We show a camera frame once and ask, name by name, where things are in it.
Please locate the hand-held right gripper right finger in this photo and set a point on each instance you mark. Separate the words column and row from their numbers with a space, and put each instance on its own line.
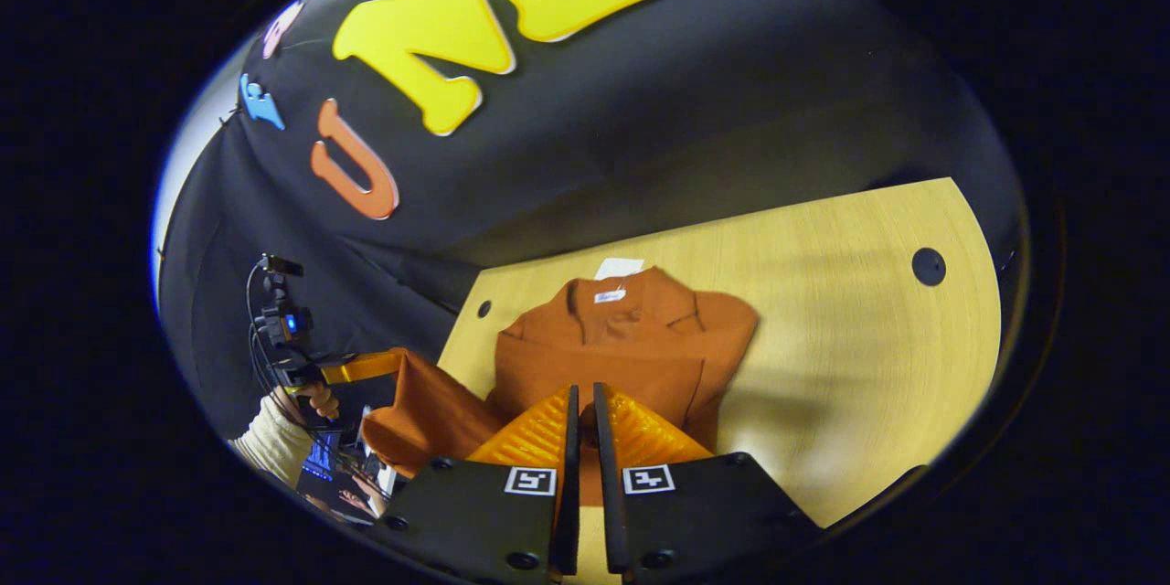
column 695, row 512

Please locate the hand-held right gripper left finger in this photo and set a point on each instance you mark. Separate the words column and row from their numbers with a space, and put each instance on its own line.
column 494, row 512

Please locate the orange knit cardigan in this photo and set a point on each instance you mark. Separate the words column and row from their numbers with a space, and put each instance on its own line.
column 631, row 347

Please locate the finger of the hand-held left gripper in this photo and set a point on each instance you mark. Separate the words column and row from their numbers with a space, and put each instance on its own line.
column 366, row 366

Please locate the black backdrop cloth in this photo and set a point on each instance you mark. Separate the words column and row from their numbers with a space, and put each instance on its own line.
column 686, row 110

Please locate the dark computer monitor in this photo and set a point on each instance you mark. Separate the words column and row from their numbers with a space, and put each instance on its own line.
column 322, row 460

